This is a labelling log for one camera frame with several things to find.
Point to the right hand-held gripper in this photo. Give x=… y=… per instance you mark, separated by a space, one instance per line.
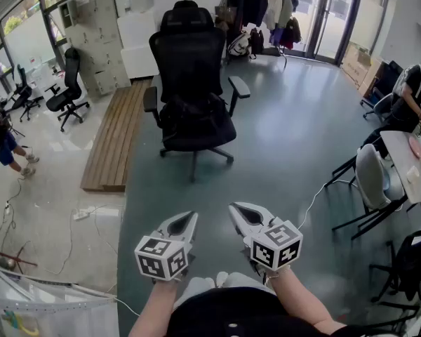
x=275 y=246

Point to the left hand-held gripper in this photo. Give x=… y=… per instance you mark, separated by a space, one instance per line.
x=161 y=258

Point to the black garment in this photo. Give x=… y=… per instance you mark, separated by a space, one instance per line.
x=193 y=118

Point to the black headrest office chair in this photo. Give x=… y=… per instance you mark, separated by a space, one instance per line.
x=189 y=51

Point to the person's left forearm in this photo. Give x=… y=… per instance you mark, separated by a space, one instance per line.
x=156 y=304

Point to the person's right forearm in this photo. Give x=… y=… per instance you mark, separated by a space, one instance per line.
x=301 y=300

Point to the grey shell chair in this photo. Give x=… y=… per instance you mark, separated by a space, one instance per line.
x=370 y=177

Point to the black mesh swivel chair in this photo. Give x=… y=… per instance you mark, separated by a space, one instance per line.
x=68 y=93
x=22 y=95

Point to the person's light grey jeans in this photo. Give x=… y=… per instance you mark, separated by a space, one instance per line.
x=200 y=286

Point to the person's black shirt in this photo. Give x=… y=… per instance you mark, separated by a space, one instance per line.
x=238 y=314

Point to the white power strip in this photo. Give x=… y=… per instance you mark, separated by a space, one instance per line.
x=82 y=214

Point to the wooden slatted platform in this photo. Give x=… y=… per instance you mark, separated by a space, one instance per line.
x=115 y=135

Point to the white perforated rack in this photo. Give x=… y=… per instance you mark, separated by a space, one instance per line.
x=49 y=307

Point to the metal clothes rack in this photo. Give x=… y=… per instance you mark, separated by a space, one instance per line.
x=284 y=56

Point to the white table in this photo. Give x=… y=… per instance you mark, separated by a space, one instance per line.
x=403 y=149

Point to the white cup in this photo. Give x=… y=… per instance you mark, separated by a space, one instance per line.
x=413 y=174

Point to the red metal stand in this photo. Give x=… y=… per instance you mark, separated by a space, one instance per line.
x=10 y=258

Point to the pink plate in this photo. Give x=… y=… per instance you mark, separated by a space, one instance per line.
x=415 y=146

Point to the stack of cardboard boxes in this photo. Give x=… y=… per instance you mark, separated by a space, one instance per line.
x=359 y=69

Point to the grey metal locker cabinet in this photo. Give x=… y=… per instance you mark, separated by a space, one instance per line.
x=98 y=40

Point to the white desk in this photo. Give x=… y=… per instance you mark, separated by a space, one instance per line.
x=42 y=77

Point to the brown tote bag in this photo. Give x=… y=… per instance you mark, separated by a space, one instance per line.
x=226 y=14

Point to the grey-green hanging coat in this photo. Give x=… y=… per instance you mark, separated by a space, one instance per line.
x=287 y=11

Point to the white hanging coat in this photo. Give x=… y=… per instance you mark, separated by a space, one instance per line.
x=273 y=5

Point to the black hanging jacket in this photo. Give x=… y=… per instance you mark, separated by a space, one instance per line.
x=247 y=2

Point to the glass door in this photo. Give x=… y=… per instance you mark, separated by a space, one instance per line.
x=333 y=16

